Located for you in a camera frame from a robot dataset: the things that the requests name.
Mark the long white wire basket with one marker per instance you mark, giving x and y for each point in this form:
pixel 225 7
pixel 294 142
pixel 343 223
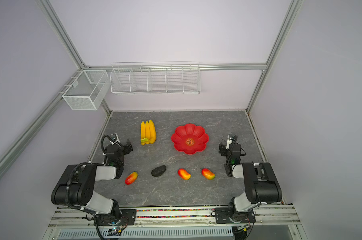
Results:
pixel 155 78

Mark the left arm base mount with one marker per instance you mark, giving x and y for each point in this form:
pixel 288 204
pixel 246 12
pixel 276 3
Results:
pixel 126 217

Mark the dark fake avocado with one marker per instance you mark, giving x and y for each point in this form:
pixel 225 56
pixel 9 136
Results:
pixel 159 171

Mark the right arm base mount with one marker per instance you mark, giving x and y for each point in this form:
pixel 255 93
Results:
pixel 229 216

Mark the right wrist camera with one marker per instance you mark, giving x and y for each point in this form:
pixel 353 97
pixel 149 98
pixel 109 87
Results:
pixel 229 141

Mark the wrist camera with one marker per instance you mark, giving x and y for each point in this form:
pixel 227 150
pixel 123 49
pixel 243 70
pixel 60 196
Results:
pixel 114 139
pixel 229 141

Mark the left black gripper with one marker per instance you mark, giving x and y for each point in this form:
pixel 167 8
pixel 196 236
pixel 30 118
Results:
pixel 128 147

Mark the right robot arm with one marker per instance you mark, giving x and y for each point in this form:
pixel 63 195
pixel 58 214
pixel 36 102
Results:
pixel 260 183

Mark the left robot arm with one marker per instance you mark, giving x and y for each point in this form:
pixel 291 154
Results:
pixel 76 187

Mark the aluminium front rail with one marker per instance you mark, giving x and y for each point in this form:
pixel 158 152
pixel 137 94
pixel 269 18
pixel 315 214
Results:
pixel 196 216

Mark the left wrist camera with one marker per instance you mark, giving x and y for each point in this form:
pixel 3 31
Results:
pixel 114 139

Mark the red-yellow fake mango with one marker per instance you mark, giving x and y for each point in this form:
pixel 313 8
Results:
pixel 184 174
pixel 130 179
pixel 208 174

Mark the small white mesh basket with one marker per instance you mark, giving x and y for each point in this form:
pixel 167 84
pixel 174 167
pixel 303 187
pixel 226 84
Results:
pixel 87 90

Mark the yellow fake banana bunch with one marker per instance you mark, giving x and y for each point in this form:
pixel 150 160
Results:
pixel 148 133

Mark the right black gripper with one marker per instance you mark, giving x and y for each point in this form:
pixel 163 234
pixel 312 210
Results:
pixel 224 149

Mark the red flower-shaped fruit bowl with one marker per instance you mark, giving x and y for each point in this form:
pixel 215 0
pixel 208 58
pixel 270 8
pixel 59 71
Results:
pixel 190 139

